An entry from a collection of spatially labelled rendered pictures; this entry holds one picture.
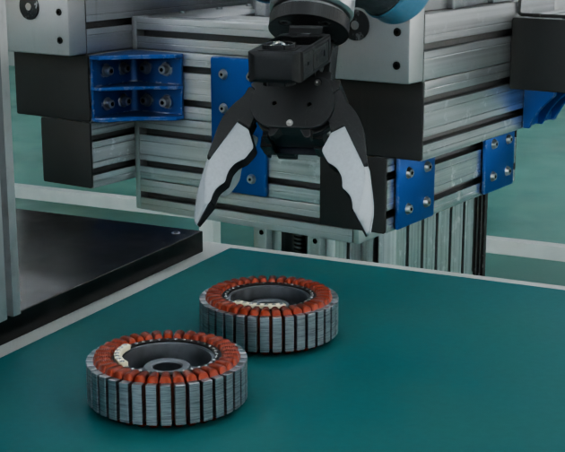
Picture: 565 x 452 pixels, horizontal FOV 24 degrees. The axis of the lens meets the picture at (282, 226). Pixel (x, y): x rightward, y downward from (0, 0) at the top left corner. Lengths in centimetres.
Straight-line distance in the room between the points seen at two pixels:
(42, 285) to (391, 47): 50
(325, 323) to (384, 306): 13
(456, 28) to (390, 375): 63
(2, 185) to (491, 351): 40
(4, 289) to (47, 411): 16
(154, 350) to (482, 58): 75
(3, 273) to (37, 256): 20
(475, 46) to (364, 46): 17
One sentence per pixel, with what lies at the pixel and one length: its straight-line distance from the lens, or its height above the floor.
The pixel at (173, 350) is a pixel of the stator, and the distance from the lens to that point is 95.
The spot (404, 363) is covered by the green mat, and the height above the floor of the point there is 75.
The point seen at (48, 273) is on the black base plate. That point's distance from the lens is 119.
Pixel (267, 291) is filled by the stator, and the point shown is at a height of 78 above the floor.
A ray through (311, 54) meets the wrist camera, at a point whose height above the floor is 97.
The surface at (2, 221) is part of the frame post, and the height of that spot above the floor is 85.
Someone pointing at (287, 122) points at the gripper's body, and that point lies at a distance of 110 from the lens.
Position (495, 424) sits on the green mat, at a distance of 90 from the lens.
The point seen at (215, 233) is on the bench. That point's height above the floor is 12.
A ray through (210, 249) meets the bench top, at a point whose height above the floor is 75.
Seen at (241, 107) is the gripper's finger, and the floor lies 92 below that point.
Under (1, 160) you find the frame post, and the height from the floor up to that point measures 90.
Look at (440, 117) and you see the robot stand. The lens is 150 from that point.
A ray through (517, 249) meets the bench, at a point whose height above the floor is 18.
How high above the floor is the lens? 109
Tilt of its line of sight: 14 degrees down
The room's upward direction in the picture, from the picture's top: straight up
